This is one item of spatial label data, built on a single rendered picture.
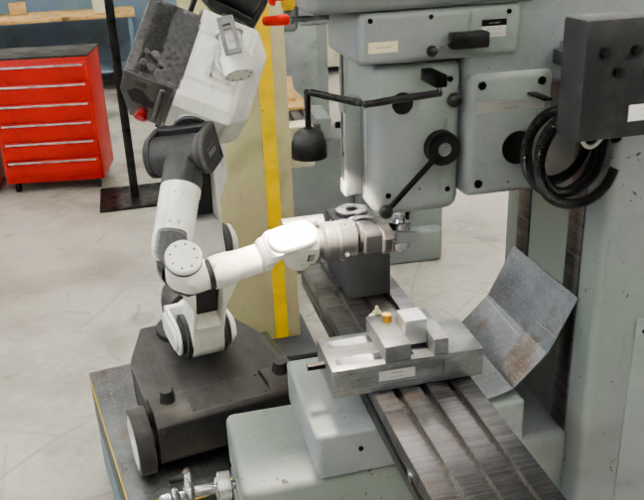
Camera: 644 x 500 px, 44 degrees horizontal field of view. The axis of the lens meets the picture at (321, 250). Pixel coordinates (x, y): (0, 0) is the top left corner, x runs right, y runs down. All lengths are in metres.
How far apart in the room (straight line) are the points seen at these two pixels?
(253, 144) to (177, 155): 1.69
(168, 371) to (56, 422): 1.02
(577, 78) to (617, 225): 0.41
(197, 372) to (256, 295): 1.17
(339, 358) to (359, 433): 0.17
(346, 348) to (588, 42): 0.84
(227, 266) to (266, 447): 0.51
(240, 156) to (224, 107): 1.63
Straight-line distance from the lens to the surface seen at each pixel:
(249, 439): 2.02
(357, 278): 2.18
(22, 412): 3.68
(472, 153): 1.69
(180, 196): 1.75
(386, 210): 1.64
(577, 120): 1.49
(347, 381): 1.77
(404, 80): 1.62
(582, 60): 1.46
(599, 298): 1.84
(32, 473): 3.31
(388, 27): 1.57
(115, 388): 2.93
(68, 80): 6.17
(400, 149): 1.65
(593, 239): 1.81
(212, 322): 2.50
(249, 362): 2.63
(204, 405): 2.41
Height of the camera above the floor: 1.92
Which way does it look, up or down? 23 degrees down
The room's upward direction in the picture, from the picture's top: 2 degrees counter-clockwise
